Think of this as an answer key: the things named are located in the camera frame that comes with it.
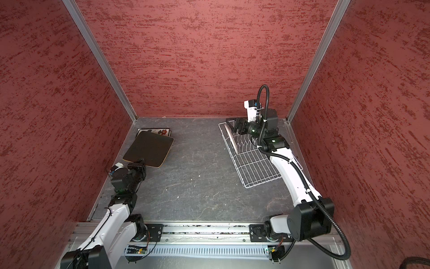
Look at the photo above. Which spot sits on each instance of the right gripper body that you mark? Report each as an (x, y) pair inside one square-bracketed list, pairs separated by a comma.
[(253, 128)]

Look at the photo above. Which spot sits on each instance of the right corner aluminium profile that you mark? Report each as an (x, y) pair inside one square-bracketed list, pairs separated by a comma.
[(332, 26)]

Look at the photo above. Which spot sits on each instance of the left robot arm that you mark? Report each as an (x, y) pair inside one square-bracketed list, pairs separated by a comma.
[(119, 226)]

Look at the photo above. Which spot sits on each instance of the black plate yellow rim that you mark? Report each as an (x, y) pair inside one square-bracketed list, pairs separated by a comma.
[(151, 147)]

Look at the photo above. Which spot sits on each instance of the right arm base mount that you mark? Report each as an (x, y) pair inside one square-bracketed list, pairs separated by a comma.
[(258, 234)]

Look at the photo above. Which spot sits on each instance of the floral square plate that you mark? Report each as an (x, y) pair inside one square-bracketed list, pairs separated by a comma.
[(159, 131)]

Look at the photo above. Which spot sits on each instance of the left corner aluminium profile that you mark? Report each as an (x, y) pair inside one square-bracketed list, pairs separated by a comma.
[(90, 40)]

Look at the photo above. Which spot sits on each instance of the white round bowl plate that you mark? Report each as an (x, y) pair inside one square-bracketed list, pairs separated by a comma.
[(232, 139)]

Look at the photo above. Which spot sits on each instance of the corner aluminium profile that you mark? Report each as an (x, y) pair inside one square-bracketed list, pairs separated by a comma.
[(90, 40), (332, 26)]

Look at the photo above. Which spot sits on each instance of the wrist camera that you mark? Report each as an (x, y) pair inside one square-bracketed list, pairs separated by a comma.
[(115, 167), (253, 110)]

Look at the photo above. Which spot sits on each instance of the aluminium front rail frame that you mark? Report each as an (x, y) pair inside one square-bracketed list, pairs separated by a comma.
[(220, 240)]

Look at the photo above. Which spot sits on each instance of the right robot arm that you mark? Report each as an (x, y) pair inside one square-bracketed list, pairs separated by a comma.
[(312, 215)]

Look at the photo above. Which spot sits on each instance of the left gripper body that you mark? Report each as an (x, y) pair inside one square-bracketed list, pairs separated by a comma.
[(138, 172)]

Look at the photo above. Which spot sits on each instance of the white wire dish rack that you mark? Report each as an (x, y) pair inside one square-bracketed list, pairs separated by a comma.
[(261, 161)]

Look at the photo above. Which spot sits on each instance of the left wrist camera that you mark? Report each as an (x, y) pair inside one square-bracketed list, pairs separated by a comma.
[(115, 167)]

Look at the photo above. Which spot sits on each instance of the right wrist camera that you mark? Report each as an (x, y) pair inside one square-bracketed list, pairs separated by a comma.
[(253, 110)]

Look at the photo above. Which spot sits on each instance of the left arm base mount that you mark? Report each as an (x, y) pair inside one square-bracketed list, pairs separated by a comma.
[(152, 232)]

